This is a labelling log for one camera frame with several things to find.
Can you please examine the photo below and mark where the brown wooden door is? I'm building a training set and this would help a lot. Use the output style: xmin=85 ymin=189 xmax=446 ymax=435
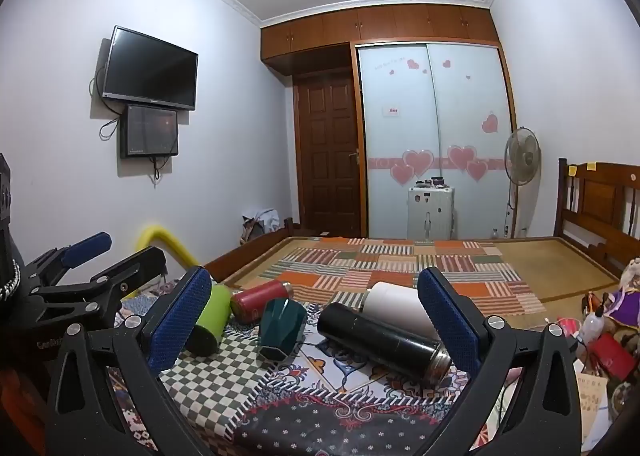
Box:
xmin=292 ymin=70 xmax=363 ymax=237

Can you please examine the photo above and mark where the purple dressed doll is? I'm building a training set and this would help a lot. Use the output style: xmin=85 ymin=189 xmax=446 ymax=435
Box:
xmin=607 ymin=258 xmax=640 ymax=327

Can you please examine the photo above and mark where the wooden bed frame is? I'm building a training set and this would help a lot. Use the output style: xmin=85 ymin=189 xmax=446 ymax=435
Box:
xmin=204 ymin=158 xmax=640 ymax=287

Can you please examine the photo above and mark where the yellow foam tube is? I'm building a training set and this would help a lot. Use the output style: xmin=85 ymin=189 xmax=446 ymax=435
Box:
xmin=137 ymin=225 xmax=203 ymax=299

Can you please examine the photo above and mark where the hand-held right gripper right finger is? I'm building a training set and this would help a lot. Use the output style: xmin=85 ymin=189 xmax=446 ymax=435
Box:
xmin=417 ymin=267 xmax=583 ymax=456

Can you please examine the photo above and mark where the pile of clothes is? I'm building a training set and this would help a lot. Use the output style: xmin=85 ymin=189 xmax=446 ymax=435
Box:
xmin=241 ymin=208 xmax=282 ymax=244

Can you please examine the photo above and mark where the small white cabinet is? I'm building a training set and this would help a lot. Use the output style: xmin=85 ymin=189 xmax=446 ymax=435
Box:
xmin=406 ymin=186 xmax=457 ymax=241

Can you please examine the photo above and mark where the red box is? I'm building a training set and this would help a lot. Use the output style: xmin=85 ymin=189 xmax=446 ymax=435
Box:
xmin=590 ymin=333 xmax=638 ymax=382

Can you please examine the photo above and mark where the black thermos bottle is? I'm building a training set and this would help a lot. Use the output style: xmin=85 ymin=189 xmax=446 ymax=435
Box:
xmin=316 ymin=302 xmax=453 ymax=387

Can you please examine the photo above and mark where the sheet of paper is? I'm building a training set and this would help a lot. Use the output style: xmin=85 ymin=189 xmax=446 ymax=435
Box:
xmin=575 ymin=373 xmax=612 ymax=419

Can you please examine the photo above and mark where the green checkered cloth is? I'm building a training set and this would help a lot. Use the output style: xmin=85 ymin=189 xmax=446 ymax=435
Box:
xmin=160 ymin=306 xmax=321 ymax=442

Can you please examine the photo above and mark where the red thermos cup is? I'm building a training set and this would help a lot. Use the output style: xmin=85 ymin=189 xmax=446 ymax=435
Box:
xmin=230 ymin=280 xmax=295 ymax=324

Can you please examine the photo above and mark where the black television cable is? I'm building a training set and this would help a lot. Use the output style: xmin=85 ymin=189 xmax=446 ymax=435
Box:
xmin=90 ymin=66 xmax=121 ymax=141

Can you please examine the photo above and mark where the clear plastic bottle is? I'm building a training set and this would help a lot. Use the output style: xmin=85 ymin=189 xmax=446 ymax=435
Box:
xmin=580 ymin=308 xmax=606 ymax=344

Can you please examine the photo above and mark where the wooden overhead cabinet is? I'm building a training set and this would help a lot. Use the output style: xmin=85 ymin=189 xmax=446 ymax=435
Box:
xmin=260 ymin=3 xmax=501 ymax=70

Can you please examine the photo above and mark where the white cylindrical bottle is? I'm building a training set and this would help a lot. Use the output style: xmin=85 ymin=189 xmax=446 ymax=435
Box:
xmin=362 ymin=282 xmax=441 ymax=341

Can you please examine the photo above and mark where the light green cup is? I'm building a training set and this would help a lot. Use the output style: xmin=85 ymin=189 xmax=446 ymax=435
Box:
xmin=186 ymin=283 xmax=232 ymax=357

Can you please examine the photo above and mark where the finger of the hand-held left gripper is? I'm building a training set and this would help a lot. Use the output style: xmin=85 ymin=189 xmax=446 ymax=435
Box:
xmin=30 ymin=246 xmax=167 ymax=331
xmin=22 ymin=232 xmax=113 ymax=287

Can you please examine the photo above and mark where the black wall television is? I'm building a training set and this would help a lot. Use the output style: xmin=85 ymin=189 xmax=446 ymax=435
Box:
xmin=101 ymin=26 xmax=199 ymax=112

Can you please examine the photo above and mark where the woven straw mat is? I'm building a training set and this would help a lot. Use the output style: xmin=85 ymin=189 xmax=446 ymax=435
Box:
xmin=220 ymin=236 xmax=621 ymax=337

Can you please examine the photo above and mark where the standing electric fan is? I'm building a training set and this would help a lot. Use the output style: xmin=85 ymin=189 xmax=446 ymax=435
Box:
xmin=502 ymin=127 xmax=543 ymax=239

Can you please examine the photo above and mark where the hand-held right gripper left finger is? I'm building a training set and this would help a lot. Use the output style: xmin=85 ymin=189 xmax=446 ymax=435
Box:
xmin=47 ymin=266 xmax=213 ymax=456

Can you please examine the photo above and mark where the small black wall monitor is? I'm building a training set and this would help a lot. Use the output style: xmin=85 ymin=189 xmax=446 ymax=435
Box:
xmin=120 ymin=104 xmax=180 ymax=159

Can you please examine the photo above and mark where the floral patterned blanket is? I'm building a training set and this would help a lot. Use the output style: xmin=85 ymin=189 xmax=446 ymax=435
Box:
xmin=115 ymin=296 xmax=501 ymax=456

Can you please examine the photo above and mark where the striped patchwork blanket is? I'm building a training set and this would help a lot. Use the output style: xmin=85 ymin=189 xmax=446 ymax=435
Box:
xmin=260 ymin=242 xmax=538 ymax=319

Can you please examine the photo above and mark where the wardrobe with heart stickers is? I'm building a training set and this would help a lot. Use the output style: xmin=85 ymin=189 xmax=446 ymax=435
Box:
xmin=355 ymin=42 xmax=518 ymax=241

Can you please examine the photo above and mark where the dark green faceted cup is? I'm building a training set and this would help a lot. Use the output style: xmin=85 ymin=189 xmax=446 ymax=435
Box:
xmin=257 ymin=298 xmax=307 ymax=362

